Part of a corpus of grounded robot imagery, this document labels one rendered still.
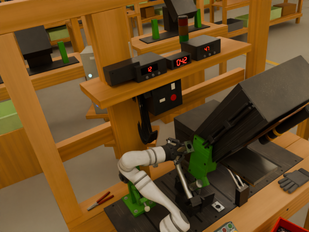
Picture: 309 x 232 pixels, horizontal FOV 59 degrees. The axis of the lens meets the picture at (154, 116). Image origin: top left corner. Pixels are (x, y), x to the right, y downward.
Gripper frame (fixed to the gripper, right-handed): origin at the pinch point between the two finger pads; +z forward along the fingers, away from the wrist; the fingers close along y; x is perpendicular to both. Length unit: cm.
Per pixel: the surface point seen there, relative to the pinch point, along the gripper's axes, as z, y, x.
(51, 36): 101, 435, 528
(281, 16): 558, 277, 207
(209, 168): 6.8, -12.5, -4.4
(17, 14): -65, 56, -21
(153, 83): -13.8, 29.8, -12.1
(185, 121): 9.9, 14.3, 5.6
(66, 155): -47, 15, 32
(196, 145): 2.9, -0.5, -5.1
